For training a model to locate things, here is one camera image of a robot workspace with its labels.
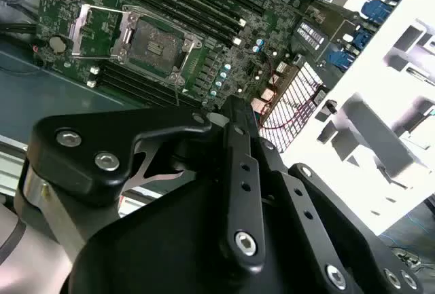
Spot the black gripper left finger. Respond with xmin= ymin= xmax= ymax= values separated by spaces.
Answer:
xmin=26 ymin=95 xmax=268 ymax=276

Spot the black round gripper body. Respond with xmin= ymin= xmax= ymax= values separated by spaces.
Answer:
xmin=69 ymin=178 xmax=320 ymax=294

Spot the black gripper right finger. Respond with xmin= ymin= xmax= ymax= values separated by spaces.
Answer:
xmin=243 ymin=98 xmax=425 ymax=294

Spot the metal socket cover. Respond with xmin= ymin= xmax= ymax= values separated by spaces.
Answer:
xmin=69 ymin=3 xmax=139 ymax=61

